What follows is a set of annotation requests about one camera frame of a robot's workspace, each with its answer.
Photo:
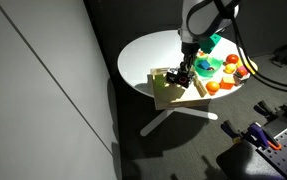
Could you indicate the wooden tray box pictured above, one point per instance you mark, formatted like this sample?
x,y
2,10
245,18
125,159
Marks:
x,y
183,96

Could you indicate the black robot cart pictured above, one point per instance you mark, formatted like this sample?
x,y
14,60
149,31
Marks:
x,y
239,163

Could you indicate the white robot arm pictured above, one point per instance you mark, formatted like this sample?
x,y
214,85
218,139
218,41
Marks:
x,y
203,16

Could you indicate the small red ball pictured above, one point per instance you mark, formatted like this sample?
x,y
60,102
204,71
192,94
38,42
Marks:
x,y
242,72

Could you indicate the red tomato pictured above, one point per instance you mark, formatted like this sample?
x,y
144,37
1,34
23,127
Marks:
x,y
232,58

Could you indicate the green plastic bowl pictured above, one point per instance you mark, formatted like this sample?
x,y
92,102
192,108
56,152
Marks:
x,y
213,72

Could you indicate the orange fruit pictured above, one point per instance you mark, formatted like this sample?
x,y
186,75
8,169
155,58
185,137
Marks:
x,y
212,87

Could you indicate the black bag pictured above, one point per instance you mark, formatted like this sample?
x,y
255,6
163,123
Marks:
x,y
286,53

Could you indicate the black white checkered plush cube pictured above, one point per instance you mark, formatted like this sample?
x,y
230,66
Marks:
x,y
170,75

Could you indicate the teal angular block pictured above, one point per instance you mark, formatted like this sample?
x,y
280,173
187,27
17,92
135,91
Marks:
x,y
211,42

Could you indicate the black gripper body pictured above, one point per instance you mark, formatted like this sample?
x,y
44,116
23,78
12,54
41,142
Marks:
x,y
190,55

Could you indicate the white table pedestal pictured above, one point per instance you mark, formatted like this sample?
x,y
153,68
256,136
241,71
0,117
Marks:
x,y
156,123

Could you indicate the blue cube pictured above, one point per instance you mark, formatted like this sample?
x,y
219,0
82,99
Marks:
x,y
204,64

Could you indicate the black white patterned plush cube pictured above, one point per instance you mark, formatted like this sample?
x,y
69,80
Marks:
x,y
183,82

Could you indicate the orange block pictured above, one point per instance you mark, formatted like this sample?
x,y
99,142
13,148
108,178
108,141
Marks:
x,y
227,82

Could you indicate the yellow banana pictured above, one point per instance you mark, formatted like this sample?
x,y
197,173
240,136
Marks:
x,y
253,66

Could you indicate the small black grey cube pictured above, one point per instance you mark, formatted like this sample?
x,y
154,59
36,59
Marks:
x,y
241,80

